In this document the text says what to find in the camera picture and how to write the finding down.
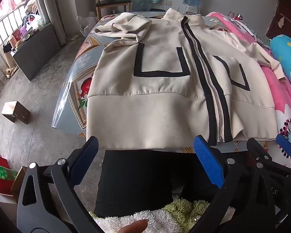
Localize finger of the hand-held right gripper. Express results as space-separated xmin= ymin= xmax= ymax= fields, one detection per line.
xmin=272 ymin=133 xmax=291 ymax=175
xmin=247 ymin=138 xmax=273 ymax=165

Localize red gift bag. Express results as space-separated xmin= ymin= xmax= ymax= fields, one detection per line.
xmin=0 ymin=152 xmax=17 ymax=196

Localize beige zip jacket black trim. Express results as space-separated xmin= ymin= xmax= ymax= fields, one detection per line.
xmin=87 ymin=8 xmax=286 ymax=150

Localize brown cardboard box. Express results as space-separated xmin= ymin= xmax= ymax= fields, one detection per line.
xmin=1 ymin=101 xmax=31 ymax=125

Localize white water dispenser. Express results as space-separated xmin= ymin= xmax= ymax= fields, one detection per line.
xmin=184 ymin=5 xmax=202 ymax=15

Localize dark red door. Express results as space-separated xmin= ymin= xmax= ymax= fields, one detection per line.
xmin=266 ymin=0 xmax=291 ymax=39

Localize wooden chair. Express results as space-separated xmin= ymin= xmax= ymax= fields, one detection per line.
xmin=94 ymin=0 xmax=132 ymax=21

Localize person's black pants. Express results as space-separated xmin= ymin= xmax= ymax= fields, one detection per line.
xmin=94 ymin=149 xmax=223 ymax=219

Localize person's left hand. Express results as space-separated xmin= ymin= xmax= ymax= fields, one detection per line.
xmin=114 ymin=220 xmax=149 ymax=233

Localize white plastic bag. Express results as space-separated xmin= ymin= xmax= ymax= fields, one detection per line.
xmin=26 ymin=13 xmax=46 ymax=31

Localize grey curtain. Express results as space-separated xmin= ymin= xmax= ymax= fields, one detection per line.
xmin=35 ymin=0 xmax=66 ymax=46

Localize pink floral blanket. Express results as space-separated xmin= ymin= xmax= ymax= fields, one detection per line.
xmin=206 ymin=12 xmax=291 ymax=148

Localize white lace cloth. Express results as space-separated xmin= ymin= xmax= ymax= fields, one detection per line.
xmin=242 ymin=21 xmax=260 ymax=40

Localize hanging pink cloth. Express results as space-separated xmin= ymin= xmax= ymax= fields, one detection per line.
xmin=0 ymin=0 xmax=17 ymax=17

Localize clear plastic bag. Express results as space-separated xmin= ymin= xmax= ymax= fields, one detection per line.
xmin=77 ymin=16 xmax=97 ymax=37

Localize blue striped pillow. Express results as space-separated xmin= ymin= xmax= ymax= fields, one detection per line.
xmin=270 ymin=35 xmax=291 ymax=93

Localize dark low cabinet with clutter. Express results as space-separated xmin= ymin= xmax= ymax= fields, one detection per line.
xmin=13 ymin=24 xmax=61 ymax=81

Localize patterned plastic tablecloth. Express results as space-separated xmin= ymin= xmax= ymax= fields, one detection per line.
xmin=51 ymin=11 xmax=277 ymax=155

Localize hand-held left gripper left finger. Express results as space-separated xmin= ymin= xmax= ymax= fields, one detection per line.
xmin=17 ymin=135 xmax=105 ymax=233

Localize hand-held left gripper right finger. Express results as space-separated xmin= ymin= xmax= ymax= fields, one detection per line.
xmin=190 ymin=135 xmax=275 ymax=233

